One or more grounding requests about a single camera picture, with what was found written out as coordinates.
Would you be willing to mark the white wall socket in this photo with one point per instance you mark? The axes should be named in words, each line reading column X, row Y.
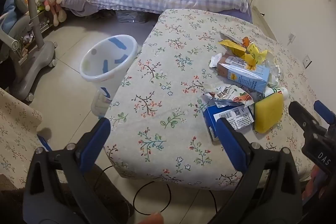
column 307, row 60
column 291, row 38

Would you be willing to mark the yellow wrapper strip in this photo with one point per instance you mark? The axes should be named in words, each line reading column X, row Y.
column 232, row 47

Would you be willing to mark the grey wheeled chair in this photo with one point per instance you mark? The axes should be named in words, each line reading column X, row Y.
column 34, row 61

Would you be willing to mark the yellow sponge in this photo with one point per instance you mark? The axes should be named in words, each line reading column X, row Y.
column 269, row 111

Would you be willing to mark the orange toy mouse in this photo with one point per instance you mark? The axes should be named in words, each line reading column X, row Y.
column 245, row 41

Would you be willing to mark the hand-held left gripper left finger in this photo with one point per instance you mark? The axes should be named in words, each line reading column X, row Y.
column 95, row 140

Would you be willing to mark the white snack packet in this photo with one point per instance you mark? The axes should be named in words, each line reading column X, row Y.
column 225, row 94

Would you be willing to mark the silver wrapper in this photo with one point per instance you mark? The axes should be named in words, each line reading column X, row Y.
column 228, row 37

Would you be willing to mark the low toy shelf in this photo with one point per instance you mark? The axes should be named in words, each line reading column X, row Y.
column 42, row 24

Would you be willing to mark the white bottle green label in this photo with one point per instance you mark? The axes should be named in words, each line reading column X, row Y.
column 275, row 91

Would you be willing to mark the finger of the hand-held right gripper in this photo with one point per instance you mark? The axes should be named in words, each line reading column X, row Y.
column 324, row 111
column 302, row 116

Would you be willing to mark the floral cloth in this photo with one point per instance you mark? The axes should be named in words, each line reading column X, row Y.
column 15, row 129

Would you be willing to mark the grey storage box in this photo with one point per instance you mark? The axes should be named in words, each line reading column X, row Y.
column 131, row 16

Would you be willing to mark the floral mattress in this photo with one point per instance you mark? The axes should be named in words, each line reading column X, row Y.
column 162, row 98

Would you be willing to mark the white plastic waste bin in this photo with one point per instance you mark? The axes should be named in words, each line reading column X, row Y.
column 110, row 56

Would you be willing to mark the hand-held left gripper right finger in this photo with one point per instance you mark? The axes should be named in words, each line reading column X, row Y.
column 231, row 145

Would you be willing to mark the light blue milk carton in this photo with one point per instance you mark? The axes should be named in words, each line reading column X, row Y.
column 244, row 77

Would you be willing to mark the yellow white packet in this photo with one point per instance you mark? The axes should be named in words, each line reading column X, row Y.
column 258, row 56

